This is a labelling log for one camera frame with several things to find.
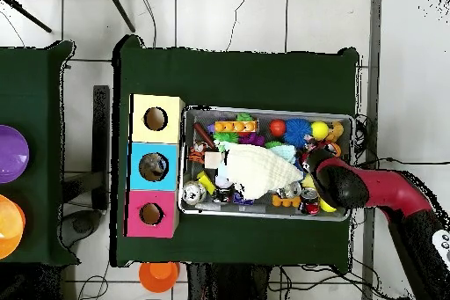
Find cream knitted cloth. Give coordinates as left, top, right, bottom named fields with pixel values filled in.
left=219, top=141, right=304, bottom=201

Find mint knitted cloth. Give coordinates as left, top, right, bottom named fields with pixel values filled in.
left=272, top=144, right=298, bottom=165

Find silver mesh bin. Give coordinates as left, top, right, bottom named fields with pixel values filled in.
left=177, top=104, right=357, bottom=223

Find wooden box with three holes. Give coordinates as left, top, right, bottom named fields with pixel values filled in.
left=124, top=93, right=186, bottom=239

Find plain wooden cube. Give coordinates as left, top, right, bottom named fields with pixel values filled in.
left=204, top=150, right=221, bottom=170

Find orange toy building block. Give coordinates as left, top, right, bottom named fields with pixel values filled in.
left=214, top=120, right=260, bottom=135

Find tiger striped plush toy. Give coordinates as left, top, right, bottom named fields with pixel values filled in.
left=188, top=141, right=207, bottom=165

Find dark green table cloth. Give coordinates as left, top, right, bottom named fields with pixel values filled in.
left=0, top=40, right=80, bottom=266
left=110, top=33, right=361, bottom=273

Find blue spiky rubber ball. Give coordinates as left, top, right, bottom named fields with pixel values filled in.
left=282, top=118, right=314, bottom=149

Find yellow smooth ball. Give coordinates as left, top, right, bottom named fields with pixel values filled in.
left=310, top=121, right=330, bottom=142

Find crushed red drink can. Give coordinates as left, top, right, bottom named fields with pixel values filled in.
left=299, top=187, right=321, bottom=216

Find orange plastic cup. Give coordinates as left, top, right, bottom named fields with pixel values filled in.
left=138, top=261, right=181, bottom=294

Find purple plastic plate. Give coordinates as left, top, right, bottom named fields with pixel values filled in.
left=0, top=124, right=30, bottom=184

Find orange plastic bowl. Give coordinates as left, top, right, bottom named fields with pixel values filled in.
left=0, top=194, right=26, bottom=260

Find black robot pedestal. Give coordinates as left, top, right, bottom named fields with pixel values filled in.
left=185, top=262, right=272, bottom=300

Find black metal frame legs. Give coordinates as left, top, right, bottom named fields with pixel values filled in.
left=0, top=0, right=136, bottom=33

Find black cable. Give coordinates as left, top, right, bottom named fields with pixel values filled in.
left=354, top=156, right=450, bottom=171

